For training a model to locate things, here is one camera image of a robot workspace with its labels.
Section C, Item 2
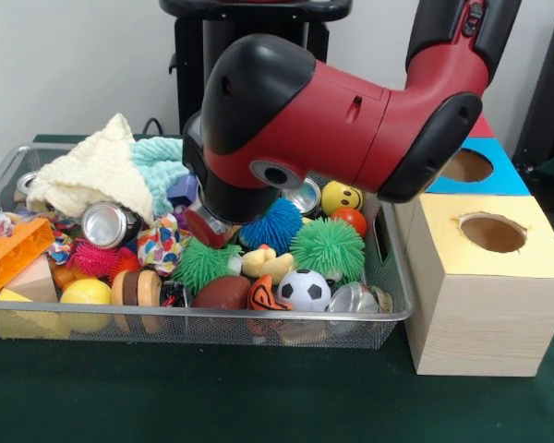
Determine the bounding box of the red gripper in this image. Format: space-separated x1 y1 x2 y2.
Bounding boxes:
182 208 244 249

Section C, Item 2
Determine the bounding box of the cream knitted cloth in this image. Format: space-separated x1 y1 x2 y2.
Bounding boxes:
26 114 158 222

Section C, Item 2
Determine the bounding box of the clear mesh bin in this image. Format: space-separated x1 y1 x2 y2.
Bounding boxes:
0 141 416 350

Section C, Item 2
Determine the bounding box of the wooden box with three holes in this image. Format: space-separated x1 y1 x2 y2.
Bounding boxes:
392 113 554 377

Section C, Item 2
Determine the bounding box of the green furry googly-eyed toy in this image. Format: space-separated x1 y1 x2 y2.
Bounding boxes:
171 238 243 294

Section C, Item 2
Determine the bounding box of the colourful patterned cloth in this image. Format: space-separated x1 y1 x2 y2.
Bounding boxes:
136 212 186 276

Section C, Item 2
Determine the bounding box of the brown toy football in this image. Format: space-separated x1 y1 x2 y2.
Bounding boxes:
192 275 252 310

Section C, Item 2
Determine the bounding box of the large blue spiky ball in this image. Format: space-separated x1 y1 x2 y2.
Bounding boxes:
238 198 304 255

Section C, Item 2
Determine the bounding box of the yellow duck toy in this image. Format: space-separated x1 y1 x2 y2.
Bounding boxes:
240 245 296 281

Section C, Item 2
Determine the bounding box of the mint green cloth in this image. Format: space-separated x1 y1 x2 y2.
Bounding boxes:
132 137 199 218

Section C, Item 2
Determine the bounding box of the shiny silver can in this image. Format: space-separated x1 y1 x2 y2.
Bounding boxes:
81 201 141 250

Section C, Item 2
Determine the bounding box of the red-rimmed silver can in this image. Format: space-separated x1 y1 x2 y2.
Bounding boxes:
286 177 322 218

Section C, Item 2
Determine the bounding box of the small soccer ball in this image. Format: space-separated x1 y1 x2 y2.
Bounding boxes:
277 269 332 313

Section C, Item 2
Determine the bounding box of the pink spiky ball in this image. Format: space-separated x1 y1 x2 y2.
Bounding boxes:
72 240 121 279

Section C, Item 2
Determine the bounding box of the green spiky ball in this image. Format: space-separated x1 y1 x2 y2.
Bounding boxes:
289 218 366 283

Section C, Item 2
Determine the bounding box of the yellow smiley ball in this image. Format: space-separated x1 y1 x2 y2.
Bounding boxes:
320 180 364 216

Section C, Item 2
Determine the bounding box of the yellow tennis ball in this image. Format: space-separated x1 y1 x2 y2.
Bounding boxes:
61 279 114 333

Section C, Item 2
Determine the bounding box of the small red ball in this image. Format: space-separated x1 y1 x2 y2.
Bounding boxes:
332 208 368 239

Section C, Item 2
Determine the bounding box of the crushed silver can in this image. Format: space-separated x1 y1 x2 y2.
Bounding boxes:
16 171 40 200

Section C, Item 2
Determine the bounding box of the orange toy brick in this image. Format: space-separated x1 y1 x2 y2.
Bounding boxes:
0 218 56 301

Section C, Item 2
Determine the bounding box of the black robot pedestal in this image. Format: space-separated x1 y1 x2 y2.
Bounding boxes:
160 0 354 130

